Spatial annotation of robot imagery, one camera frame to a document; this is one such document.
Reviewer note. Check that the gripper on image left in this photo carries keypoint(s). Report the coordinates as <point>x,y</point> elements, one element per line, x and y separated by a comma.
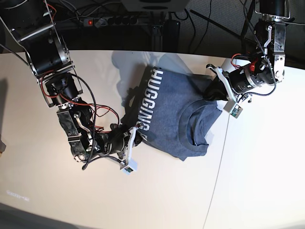
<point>119,141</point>

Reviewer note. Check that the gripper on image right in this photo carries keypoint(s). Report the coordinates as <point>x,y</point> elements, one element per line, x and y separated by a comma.
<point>238,82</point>

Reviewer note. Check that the blue T-shirt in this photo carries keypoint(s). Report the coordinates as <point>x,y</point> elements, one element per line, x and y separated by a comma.
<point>175,116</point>

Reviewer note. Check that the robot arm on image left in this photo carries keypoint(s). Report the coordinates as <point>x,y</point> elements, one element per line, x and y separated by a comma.
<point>31,24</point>

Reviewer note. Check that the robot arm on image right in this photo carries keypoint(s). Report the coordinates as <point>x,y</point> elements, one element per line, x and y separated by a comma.
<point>266,61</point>

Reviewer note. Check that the black tripod stand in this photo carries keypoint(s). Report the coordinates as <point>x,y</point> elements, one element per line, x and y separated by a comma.
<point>219,25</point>

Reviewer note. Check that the black power adapter box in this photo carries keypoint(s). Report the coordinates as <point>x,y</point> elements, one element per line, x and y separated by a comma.
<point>171,32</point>

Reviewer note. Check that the small object at table edge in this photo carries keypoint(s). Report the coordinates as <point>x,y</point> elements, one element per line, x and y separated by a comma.
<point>2,146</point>

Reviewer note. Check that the white camera box image right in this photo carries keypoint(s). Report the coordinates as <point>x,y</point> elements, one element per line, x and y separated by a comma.
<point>233,108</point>

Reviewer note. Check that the white camera box image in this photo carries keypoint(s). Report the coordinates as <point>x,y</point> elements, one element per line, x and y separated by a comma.
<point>129,167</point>
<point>233,108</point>

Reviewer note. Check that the white camera box image left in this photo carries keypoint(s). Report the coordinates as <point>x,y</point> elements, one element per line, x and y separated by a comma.
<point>129,167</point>

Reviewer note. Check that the aluminium frame post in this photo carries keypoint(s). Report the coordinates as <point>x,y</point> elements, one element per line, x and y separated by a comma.
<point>157,22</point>

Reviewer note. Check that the power strip with red switch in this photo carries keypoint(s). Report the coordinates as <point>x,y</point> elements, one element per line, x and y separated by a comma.
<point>110,21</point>

